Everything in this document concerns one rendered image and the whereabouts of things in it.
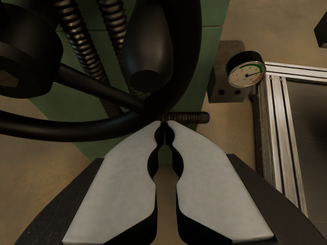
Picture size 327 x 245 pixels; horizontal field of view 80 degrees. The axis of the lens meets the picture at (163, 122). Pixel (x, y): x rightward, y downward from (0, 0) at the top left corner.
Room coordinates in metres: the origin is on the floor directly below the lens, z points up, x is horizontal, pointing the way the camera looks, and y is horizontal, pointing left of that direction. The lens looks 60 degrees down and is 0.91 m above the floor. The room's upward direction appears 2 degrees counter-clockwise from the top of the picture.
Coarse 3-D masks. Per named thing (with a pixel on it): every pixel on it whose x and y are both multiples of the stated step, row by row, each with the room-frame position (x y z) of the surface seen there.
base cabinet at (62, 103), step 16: (96, 32) 0.30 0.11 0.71; (208, 32) 0.30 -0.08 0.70; (64, 48) 0.30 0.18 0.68; (96, 48) 0.30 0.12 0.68; (112, 48) 0.30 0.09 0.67; (208, 48) 0.30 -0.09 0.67; (80, 64) 0.30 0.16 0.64; (112, 64) 0.30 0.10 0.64; (208, 64) 0.30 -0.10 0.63; (112, 80) 0.30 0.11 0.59; (192, 80) 0.30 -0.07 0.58; (208, 80) 0.30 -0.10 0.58; (48, 96) 0.30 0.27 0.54; (64, 96) 0.30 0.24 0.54; (80, 96) 0.30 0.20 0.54; (192, 96) 0.30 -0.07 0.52; (48, 112) 0.30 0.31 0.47; (64, 112) 0.30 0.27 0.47; (80, 112) 0.30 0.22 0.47; (96, 112) 0.30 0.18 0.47; (192, 128) 0.30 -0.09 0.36; (80, 144) 0.30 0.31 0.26; (96, 144) 0.30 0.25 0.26; (112, 144) 0.30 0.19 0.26; (160, 160) 0.30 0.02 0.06
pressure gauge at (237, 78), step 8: (240, 56) 0.26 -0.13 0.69; (248, 56) 0.25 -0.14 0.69; (256, 56) 0.25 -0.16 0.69; (232, 64) 0.25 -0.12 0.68; (240, 64) 0.24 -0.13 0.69; (248, 64) 0.24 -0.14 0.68; (256, 64) 0.24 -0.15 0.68; (232, 72) 0.24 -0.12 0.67; (240, 72) 0.24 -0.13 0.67; (248, 72) 0.24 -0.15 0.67; (256, 72) 0.24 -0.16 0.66; (264, 72) 0.24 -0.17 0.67; (232, 80) 0.24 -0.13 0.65; (240, 80) 0.24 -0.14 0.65; (248, 80) 0.24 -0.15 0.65; (256, 80) 0.24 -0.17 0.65
